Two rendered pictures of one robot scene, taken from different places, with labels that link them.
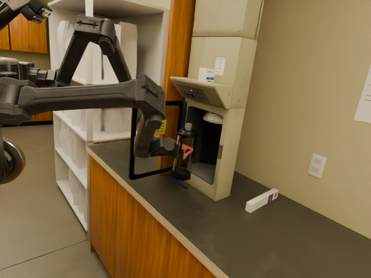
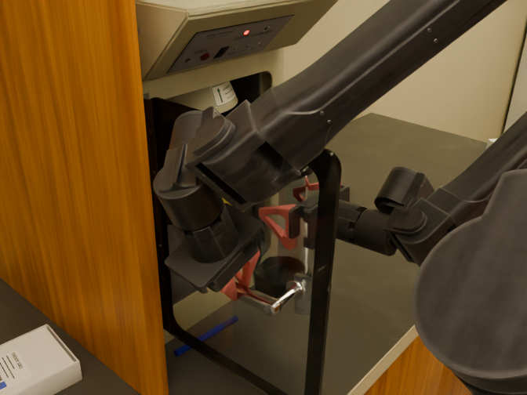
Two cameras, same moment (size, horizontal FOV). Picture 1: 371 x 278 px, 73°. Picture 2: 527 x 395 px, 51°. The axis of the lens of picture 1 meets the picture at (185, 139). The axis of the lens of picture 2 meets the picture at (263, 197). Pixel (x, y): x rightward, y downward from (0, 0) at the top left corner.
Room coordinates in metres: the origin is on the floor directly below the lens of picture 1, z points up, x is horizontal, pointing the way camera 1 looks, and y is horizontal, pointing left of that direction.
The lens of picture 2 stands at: (1.30, 0.76, 1.61)
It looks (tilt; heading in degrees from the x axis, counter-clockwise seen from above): 27 degrees down; 261
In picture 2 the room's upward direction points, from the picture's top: 1 degrees clockwise
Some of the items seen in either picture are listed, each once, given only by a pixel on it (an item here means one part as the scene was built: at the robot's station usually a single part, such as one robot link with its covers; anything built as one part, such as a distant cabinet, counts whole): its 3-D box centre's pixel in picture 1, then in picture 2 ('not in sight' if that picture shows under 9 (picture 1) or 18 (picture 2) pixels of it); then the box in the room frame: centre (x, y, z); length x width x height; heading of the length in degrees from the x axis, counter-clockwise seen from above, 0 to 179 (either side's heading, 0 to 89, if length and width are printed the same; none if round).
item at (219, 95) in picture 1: (197, 91); (245, 29); (1.21, -0.03, 1.46); 0.32 x 0.12 x 0.10; 41
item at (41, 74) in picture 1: (37, 78); not in sight; (1.11, 0.67, 1.45); 0.09 x 0.08 x 0.12; 12
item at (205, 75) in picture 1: (206, 75); not in sight; (1.18, -0.06, 1.54); 0.05 x 0.05 x 0.06; 42
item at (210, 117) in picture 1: (220, 115); (185, 85); (1.29, -0.17, 1.34); 0.18 x 0.18 x 0.05
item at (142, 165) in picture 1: (157, 139); (232, 262); (1.25, 0.15, 1.19); 0.30 x 0.01 x 0.40; 132
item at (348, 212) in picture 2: (167, 148); (342, 220); (1.08, 0.08, 1.21); 0.10 x 0.07 x 0.07; 43
